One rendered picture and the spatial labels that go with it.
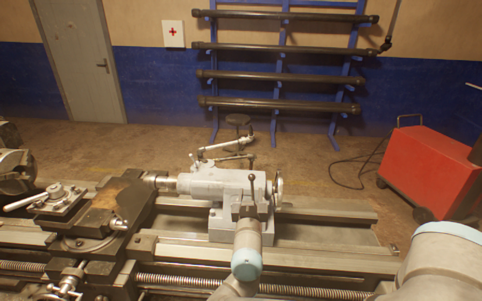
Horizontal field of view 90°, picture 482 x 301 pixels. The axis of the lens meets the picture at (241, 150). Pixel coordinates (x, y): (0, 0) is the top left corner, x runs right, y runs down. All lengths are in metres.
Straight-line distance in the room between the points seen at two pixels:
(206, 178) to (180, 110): 3.34
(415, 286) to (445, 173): 2.58
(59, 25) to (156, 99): 1.74
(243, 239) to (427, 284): 0.49
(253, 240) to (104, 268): 0.78
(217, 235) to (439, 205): 2.34
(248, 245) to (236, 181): 0.51
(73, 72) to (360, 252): 4.80
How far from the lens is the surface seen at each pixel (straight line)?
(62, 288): 1.36
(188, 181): 1.27
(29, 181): 1.81
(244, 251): 0.75
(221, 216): 1.28
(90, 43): 4.79
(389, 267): 1.49
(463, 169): 2.88
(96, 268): 1.37
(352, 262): 1.41
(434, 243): 0.49
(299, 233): 1.61
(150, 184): 1.34
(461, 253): 0.48
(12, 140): 1.98
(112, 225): 1.31
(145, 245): 1.37
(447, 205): 3.05
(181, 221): 1.65
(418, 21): 4.57
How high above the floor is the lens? 1.90
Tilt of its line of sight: 30 degrees down
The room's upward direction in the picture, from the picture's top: 2 degrees clockwise
